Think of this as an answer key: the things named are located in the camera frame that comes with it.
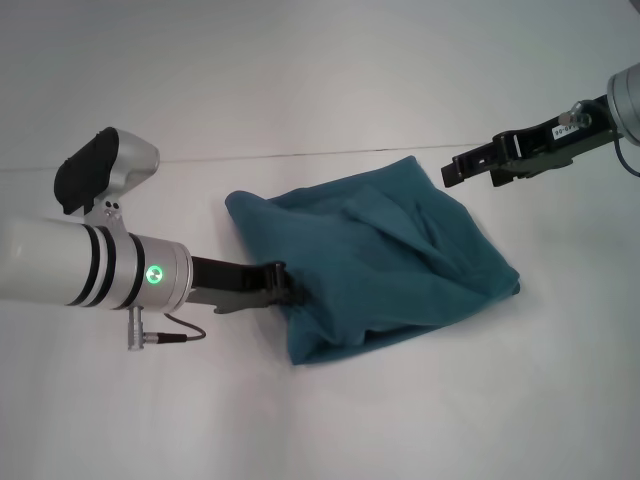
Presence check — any left arm cable with connector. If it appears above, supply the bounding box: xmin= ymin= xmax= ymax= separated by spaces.
xmin=126 ymin=307 xmax=208 ymax=352

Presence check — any teal t-shirt with pink print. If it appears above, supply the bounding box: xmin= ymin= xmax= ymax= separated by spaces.
xmin=223 ymin=154 xmax=522 ymax=367

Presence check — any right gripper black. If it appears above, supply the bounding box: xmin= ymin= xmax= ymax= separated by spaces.
xmin=440 ymin=97 xmax=620 ymax=190

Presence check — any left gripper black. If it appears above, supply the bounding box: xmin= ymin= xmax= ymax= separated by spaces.
xmin=187 ymin=255 xmax=309 ymax=315

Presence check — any left silver camera mount bracket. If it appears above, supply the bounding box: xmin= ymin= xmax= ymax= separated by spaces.
xmin=82 ymin=196 xmax=126 ymax=235

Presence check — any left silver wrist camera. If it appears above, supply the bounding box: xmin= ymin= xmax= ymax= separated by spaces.
xmin=53 ymin=127 xmax=161 ymax=216

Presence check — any right arm cable with connector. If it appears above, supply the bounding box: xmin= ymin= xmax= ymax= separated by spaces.
xmin=613 ymin=135 xmax=640 ymax=178

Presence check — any right gripper silver cable plug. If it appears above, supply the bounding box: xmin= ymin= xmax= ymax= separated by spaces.
xmin=558 ymin=101 xmax=592 ymax=127

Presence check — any arm cable with connector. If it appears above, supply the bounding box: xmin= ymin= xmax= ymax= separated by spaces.
xmin=613 ymin=135 xmax=640 ymax=178
xmin=126 ymin=307 xmax=208 ymax=352

